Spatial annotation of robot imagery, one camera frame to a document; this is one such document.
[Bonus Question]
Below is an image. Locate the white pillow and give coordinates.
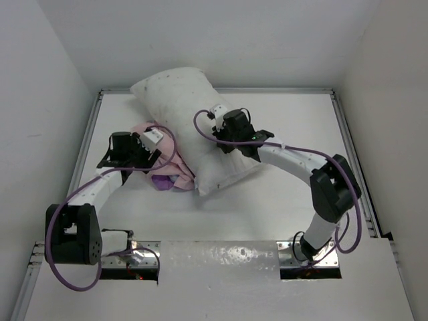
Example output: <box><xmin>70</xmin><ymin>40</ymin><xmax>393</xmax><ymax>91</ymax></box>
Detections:
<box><xmin>130</xmin><ymin>67</ymin><xmax>261</xmax><ymax>196</ymax></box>

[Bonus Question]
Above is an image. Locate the aluminium table frame rail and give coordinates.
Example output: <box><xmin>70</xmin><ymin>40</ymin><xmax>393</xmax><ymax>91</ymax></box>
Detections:
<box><xmin>9</xmin><ymin>87</ymin><xmax>395</xmax><ymax>315</ymax></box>

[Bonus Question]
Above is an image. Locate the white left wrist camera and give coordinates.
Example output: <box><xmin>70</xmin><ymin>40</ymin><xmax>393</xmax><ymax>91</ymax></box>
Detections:
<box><xmin>140</xmin><ymin>128</ymin><xmax>164</xmax><ymax>150</ymax></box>

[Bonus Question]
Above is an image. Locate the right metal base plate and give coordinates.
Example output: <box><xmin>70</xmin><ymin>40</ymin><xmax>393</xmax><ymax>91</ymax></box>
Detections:
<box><xmin>278</xmin><ymin>239</ymin><xmax>340</xmax><ymax>269</ymax></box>

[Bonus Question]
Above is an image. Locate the metal base plate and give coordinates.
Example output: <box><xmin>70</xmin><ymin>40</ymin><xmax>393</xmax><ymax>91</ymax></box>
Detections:
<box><xmin>278</xmin><ymin>239</ymin><xmax>340</xmax><ymax>269</ymax></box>
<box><xmin>101</xmin><ymin>240</ymin><xmax>161</xmax><ymax>269</ymax></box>

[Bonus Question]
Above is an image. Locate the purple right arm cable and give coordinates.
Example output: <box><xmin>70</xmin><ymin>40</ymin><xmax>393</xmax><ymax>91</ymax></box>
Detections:
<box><xmin>193</xmin><ymin>110</ymin><xmax>363</xmax><ymax>253</ymax></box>

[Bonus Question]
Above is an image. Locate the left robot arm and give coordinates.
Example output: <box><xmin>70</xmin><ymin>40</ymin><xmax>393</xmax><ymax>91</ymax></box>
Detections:
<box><xmin>45</xmin><ymin>128</ymin><xmax>164</xmax><ymax>265</ymax></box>

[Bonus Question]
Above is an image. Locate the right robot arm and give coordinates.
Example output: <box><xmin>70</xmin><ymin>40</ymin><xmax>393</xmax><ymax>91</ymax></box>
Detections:
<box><xmin>208</xmin><ymin>105</ymin><xmax>361</xmax><ymax>261</ymax></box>

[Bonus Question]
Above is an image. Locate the white front cover board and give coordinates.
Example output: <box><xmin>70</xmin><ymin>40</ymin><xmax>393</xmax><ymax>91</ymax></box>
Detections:
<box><xmin>25</xmin><ymin>239</ymin><xmax>413</xmax><ymax>320</ymax></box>

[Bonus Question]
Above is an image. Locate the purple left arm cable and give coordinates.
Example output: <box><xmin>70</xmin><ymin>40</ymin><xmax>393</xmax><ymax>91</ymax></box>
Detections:
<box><xmin>45</xmin><ymin>124</ymin><xmax>176</xmax><ymax>292</ymax></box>

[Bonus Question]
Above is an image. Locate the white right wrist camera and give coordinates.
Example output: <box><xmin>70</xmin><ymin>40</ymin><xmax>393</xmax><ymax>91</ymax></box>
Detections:
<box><xmin>208</xmin><ymin>104</ymin><xmax>228</xmax><ymax>132</ymax></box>

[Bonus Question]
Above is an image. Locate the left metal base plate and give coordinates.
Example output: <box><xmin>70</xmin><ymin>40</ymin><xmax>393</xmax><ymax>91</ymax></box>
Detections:
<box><xmin>101</xmin><ymin>240</ymin><xmax>161</xmax><ymax>269</ymax></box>

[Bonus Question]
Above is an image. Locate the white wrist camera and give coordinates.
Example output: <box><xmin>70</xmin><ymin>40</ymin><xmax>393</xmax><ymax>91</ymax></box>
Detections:
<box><xmin>208</xmin><ymin>104</ymin><xmax>228</xmax><ymax>132</ymax></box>
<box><xmin>140</xmin><ymin>128</ymin><xmax>164</xmax><ymax>150</ymax></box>

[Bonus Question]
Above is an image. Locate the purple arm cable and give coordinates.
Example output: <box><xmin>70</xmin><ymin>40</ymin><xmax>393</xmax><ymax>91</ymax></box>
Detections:
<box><xmin>193</xmin><ymin>110</ymin><xmax>363</xmax><ymax>253</ymax></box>
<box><xmin>45</xmin><ymin>124</ymin><xmax>176</xmax><ymax>292</ymax></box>

